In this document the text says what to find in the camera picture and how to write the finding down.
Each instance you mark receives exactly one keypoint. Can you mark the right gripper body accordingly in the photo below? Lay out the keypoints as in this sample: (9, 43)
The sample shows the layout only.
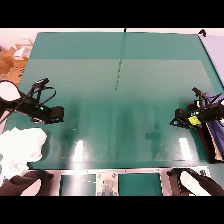
(182, 118)

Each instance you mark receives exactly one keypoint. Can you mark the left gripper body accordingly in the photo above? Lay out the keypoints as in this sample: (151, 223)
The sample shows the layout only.
(57, 113)

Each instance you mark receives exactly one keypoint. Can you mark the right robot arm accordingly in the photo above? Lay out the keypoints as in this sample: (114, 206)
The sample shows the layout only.
(213, 113)

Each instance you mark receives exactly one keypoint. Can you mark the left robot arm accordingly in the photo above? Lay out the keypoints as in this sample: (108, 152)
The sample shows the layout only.
(29, 107)

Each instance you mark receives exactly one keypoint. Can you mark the yellow garment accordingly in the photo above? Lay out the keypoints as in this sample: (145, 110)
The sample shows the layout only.
(194, 119)

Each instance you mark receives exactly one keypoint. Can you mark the dark red garment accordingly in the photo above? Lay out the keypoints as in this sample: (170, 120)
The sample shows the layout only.
(204, 140)

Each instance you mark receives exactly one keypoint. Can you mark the purple garment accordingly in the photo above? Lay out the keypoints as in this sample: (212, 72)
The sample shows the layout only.
(215, 99)

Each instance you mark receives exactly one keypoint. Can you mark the beige garment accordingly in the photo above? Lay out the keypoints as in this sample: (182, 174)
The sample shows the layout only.
(216, 141)

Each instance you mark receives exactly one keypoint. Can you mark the white garment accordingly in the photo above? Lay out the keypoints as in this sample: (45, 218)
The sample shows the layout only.
(20, 146)

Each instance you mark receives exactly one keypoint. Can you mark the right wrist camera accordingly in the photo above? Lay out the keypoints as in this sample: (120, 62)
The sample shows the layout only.
(197, 91)

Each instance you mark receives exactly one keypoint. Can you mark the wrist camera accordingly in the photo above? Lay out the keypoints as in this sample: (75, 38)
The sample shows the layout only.
(41, 82)
(197, 91)

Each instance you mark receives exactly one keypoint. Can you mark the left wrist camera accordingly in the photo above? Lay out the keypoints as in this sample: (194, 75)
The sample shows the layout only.
(41, 82)

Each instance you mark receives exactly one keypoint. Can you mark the silver frame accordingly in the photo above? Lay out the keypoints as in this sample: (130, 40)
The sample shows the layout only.
(106, 181)

